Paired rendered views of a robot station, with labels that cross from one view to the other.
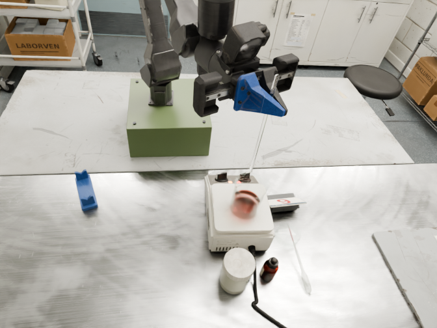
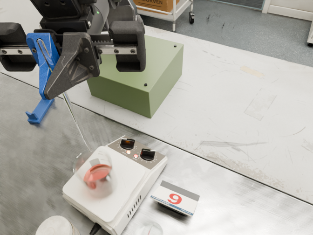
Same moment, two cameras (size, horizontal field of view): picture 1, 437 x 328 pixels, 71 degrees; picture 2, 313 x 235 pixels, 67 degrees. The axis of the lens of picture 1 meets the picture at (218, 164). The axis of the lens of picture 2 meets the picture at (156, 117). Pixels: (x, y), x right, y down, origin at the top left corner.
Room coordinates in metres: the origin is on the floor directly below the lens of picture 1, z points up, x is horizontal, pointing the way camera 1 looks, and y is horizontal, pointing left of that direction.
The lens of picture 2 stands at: (0.31, -0.28, 1.41)
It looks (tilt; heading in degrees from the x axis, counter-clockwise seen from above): 50 degrees down; 45
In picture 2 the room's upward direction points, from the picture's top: 3 degrees counter-clockwise
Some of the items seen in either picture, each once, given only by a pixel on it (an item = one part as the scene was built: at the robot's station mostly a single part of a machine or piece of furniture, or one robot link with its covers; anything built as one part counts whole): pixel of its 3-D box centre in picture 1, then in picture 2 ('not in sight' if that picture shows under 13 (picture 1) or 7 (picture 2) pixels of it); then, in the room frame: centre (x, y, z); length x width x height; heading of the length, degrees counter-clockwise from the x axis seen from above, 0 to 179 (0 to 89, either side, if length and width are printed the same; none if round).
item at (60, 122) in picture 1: (199, 198); (180, 154); (0.79, 0.05, 0.45); 1.20 x 0.48 x 0.90; 105
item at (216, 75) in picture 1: (237, 74); (75, 35); (0.45, -0.01, 1.25); 0.19 x 0.08 x 0.06; 130
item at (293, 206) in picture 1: (283, 200); (175, 196); (0.47, -0.17, 0.92); 0.09 x 0.06 x 0.04; 108
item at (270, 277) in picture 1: (270, 267); not in sight; (0.28, -0.13, 0.93); 0.03 x 0.03 x 0.07
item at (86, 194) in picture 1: (84, 188); (39, 106); (0.41, 0.29, 0.92); 0.10 x 0.03 x 0.04; 33
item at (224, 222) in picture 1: (240, 206); (105, 180); (0.38, -0.06, 0.98); 0.12 x 0.12 x 0.01; 11
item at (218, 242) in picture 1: (236, 208); (116, 179); (0.41, -0.06, 0.94); 0.22 x 0.13 x 0.08; 11
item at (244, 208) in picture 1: (248, 197); (99, 176); (0.38, -0.07, 1.03); 0.07 x 0.06 x 0.08; 106
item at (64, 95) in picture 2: (261, 130); (71, 108); (0.38, -0.06, 1.19); 0.01 x 0.01 x 0.20
